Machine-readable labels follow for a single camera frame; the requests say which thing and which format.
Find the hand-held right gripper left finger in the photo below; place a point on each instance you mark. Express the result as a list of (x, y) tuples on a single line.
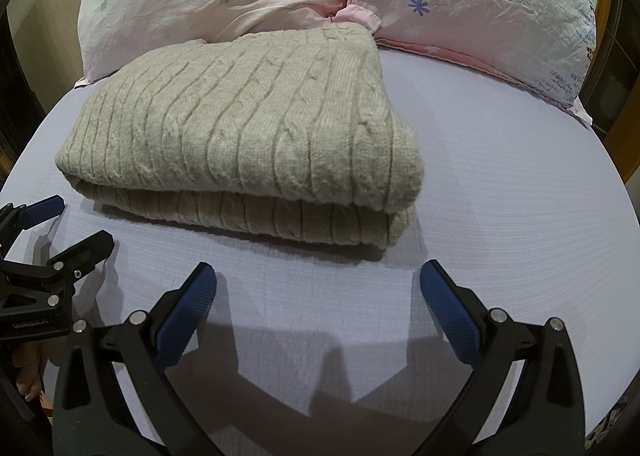
[(186, 316)]

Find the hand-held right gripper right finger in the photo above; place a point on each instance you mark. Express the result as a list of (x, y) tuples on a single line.
[(450, 312)]

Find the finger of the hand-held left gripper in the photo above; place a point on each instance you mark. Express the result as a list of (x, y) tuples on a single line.
[(42, 210), (80, 251)]

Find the person's left hand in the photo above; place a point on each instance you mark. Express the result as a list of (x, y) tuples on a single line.
[(27, 371)]

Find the lavender bed sheet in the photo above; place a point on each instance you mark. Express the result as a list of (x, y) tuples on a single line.
[(500, 186)]

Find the yellow wooden headboard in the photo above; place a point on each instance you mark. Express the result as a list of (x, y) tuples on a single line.
[(617, 61)]

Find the pink floral pillow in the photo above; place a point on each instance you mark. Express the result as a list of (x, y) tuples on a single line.
[(475, 1)]

